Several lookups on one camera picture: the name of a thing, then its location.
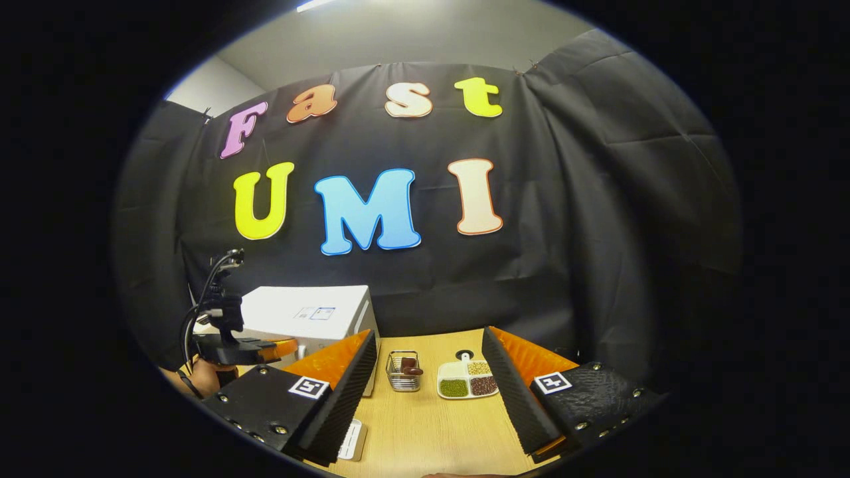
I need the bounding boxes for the white divided plate with beans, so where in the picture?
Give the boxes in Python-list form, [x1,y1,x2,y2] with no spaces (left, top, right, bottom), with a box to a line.
[437,352,500,400]

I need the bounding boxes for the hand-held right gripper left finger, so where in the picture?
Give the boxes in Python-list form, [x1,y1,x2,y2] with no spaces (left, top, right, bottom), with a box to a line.
[201,330,378,467]

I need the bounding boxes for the metal wire basket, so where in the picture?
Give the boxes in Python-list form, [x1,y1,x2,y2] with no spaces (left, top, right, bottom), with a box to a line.
[386,351,424,392]

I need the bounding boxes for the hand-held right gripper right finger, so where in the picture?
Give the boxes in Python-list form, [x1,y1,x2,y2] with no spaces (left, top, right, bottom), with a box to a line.
[481,326,665,463]

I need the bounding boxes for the white microwave oven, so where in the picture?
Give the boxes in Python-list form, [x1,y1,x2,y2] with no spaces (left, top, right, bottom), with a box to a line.
[199,285,381,398]

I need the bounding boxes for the white rectangular dish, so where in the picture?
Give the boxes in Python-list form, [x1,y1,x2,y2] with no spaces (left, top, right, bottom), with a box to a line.
[337,418,368,462]

